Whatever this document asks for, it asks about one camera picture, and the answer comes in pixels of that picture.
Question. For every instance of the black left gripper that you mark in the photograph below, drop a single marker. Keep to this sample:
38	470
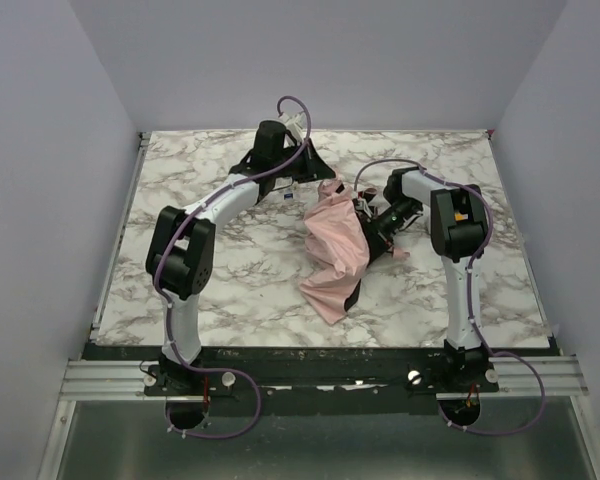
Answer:
309	163

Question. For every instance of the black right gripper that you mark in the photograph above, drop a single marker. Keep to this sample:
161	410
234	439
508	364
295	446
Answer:
373	246

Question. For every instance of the pink folding umbrella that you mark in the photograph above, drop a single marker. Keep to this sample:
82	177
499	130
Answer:
335	241

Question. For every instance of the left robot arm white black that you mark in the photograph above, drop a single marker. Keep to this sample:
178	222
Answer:
181	253

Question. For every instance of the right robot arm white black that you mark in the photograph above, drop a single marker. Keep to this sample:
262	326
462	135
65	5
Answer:
460	228

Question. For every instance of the clear plastic organizer box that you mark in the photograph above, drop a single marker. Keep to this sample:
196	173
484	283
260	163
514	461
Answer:
289	192

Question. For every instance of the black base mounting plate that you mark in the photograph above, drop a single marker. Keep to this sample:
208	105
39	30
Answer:
294	381

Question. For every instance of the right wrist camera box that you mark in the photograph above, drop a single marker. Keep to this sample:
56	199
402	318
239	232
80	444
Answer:
363	202

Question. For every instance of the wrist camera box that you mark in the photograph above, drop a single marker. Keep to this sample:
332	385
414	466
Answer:
363	202
296	124

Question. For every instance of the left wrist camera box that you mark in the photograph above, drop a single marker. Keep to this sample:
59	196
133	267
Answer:
296	124

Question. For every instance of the aluminium frame rail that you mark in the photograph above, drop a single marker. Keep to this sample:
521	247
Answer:
86	381

